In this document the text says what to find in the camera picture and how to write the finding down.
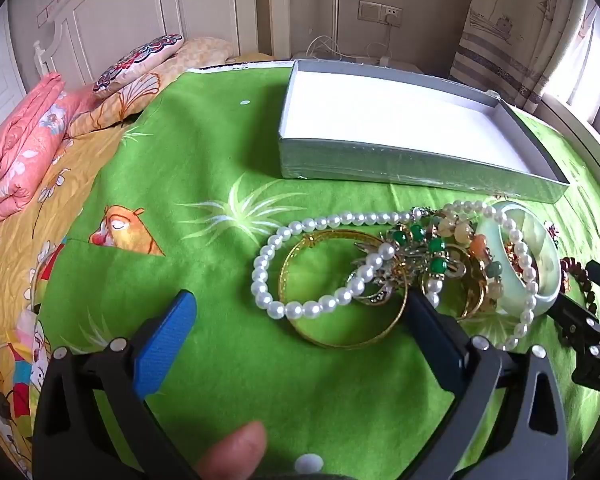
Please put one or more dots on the pale green jade bangle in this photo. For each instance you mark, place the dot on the pale green jade bangle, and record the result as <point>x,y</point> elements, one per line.
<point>545,260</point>

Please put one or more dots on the thin gold bangle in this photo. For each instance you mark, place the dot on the thin gold bangle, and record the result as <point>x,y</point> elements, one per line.
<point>475,300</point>

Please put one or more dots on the person's left hand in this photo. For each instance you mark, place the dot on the person's left hand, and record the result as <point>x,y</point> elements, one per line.
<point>235,452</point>

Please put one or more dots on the grey cardboard box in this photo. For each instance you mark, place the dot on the grey cardboard box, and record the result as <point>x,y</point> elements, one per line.
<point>380,110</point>

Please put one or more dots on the wide gold bangle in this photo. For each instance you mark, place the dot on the wide gold bangle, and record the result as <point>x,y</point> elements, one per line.
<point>340,344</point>

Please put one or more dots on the white nightstand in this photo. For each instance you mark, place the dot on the white nightstand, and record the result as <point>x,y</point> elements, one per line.
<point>350,59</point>

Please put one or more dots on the orange floral pillow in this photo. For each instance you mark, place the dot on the orange floral pillow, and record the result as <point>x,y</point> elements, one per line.
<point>130,95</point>

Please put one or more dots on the white wall socket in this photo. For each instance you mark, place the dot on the white wall socket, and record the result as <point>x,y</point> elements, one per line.
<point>375,11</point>

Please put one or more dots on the folded pink quilt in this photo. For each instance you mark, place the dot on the folded pink quilt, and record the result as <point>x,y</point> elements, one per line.
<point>15,150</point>

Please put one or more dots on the green printed blanket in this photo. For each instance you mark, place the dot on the green printed blanket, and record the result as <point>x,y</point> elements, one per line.
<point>205,160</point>

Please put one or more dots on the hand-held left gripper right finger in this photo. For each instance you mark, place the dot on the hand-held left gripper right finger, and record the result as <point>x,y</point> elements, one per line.
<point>430,340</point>

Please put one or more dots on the gold brooch with green beads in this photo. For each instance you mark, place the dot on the gold brooch with green beads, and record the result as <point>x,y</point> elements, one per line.
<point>432,245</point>

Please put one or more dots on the beige printed curtain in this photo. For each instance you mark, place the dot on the beige printed curtain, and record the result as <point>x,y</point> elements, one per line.
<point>520,35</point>

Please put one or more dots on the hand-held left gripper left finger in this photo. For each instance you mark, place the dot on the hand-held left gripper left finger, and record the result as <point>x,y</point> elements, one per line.
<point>165,345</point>

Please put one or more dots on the white wooden headboard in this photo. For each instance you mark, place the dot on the white wooden headboard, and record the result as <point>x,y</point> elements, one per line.
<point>130,0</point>

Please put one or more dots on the round patterned cushion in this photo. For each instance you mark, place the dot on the round patterned cushion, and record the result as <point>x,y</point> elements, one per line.
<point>140,60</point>

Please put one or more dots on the yellow floral bed sheet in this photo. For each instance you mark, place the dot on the yellow floral bed sheet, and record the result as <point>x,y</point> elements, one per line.
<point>20,240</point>

